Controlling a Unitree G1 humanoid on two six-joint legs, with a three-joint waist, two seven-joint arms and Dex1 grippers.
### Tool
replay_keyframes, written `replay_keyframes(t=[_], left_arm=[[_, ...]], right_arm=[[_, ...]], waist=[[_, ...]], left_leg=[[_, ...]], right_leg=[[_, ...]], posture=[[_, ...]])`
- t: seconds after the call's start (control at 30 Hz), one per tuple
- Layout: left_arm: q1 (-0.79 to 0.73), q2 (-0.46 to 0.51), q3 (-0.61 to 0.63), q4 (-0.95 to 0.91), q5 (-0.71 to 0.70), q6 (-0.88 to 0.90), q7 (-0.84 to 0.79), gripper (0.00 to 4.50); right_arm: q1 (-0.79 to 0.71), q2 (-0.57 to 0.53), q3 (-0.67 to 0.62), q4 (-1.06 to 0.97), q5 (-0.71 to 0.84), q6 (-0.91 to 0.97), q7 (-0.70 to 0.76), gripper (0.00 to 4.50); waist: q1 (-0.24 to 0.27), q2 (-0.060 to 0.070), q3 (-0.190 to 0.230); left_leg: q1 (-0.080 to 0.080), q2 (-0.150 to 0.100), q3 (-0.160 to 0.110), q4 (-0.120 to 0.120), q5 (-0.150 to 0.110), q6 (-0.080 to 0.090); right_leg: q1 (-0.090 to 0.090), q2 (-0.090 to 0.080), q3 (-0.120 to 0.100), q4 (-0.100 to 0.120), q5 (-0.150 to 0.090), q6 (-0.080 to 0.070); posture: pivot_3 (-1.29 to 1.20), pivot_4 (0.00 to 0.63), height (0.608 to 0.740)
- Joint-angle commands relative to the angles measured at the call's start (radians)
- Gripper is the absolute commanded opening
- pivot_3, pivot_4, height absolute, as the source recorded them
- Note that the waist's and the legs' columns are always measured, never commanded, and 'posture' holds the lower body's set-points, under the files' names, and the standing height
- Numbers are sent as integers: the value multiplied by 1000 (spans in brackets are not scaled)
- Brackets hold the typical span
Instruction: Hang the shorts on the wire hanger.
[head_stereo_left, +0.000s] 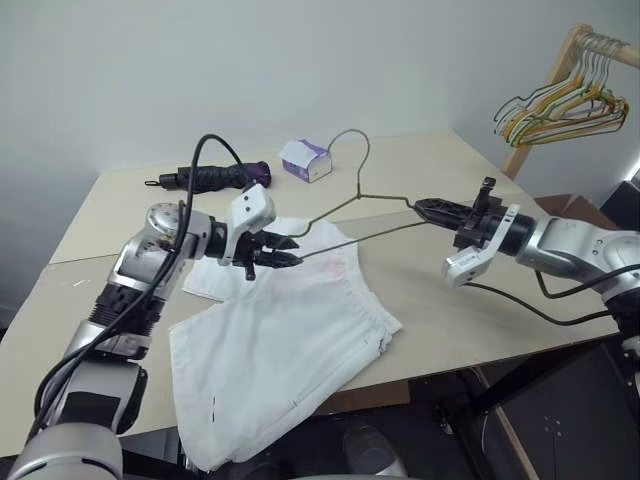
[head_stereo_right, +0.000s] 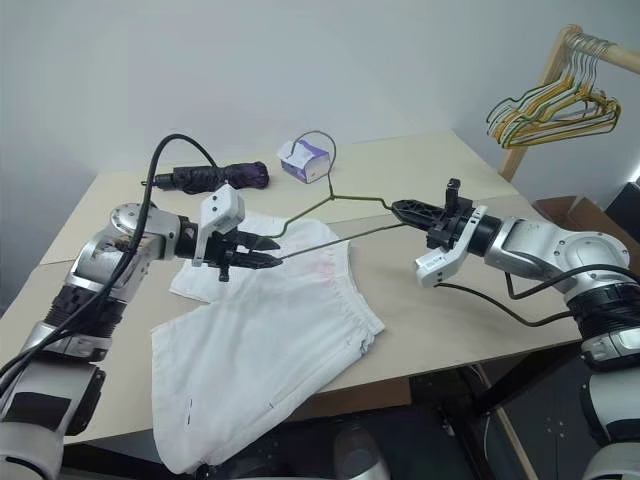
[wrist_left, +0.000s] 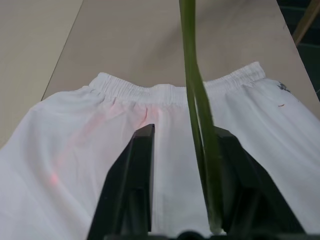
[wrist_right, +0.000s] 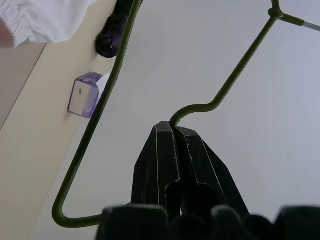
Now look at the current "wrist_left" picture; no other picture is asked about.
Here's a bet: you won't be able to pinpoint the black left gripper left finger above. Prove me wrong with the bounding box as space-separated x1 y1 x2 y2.
88 123 156 240

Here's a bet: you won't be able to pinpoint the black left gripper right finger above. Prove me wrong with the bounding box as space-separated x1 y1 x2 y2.
213 126 307 240

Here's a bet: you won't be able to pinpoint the white shorts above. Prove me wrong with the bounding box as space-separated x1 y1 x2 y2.
0 61 320 240

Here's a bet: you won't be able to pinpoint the wooden chair leg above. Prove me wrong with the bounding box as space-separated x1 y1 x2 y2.
292 0 320 46

